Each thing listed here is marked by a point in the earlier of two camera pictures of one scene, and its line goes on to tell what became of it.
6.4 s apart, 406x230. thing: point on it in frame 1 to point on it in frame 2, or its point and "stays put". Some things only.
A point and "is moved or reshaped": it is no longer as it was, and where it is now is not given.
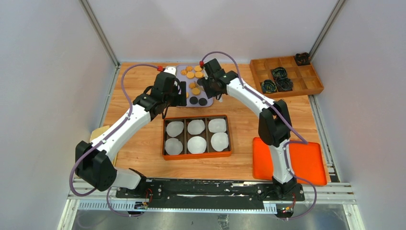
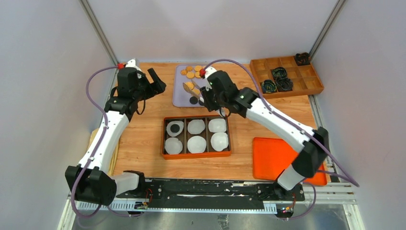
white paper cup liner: (217, 125) stays put
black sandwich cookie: (193, 100) to (174, 128)
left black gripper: (180, 99) to (157, 87)
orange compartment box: (185, 137) stays put
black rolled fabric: (278, 72) stays put
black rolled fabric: (302, 59) stays put
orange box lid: (306, 160) stays put
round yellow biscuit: (196, 91) to (190, 85)
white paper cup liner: (196, 127) stays put
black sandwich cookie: (203, 101) is moved or reshaped
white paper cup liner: (173, 146) stays put
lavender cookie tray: (196, 96) stays put
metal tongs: (206, 77) is moved or reshaped
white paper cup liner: (219, 141) stays put
